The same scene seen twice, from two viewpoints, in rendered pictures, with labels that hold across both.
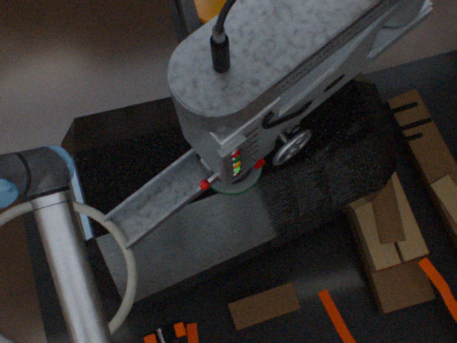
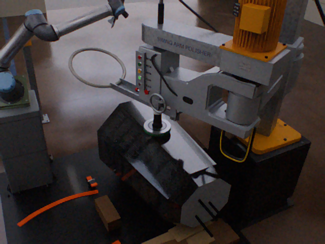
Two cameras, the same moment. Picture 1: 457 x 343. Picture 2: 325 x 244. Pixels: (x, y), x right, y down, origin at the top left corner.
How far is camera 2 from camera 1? 216 cm
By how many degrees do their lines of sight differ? 53
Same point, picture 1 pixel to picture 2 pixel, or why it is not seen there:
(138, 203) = (128, 87)
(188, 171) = not seen: hidden behind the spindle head
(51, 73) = (199, 134)
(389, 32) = (223, 117)
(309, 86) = (177, 80)
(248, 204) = (143, 143)
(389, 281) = not seen: outside the picture
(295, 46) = (173, 31)
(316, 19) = (186, 33)
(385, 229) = not seen: outside the picture
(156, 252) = (118, 125)
